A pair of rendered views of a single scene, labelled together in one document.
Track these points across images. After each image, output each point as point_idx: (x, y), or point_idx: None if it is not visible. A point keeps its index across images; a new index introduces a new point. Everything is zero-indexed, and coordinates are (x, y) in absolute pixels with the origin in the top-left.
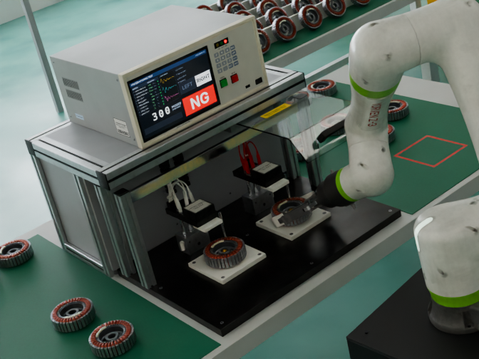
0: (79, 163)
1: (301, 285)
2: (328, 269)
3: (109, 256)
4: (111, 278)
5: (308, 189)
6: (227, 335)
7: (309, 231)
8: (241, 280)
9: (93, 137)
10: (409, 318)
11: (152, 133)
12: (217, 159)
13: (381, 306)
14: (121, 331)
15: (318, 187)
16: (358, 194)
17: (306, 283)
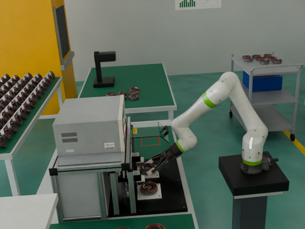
0: (105, 164)
1: (183, 187)
2: (182, 180)
3: (107, 208)
4: (106, 219)
5: (134, 162)
6: (188, 211)
7: (159, 172)
8: (165, 194)
9: (87, 156)
10: (241, 176)
11: None
12: None
13: (229, 176)
14: (153, 228)
15: (167, 152)
16: (188, 148)
17: (184, 186)
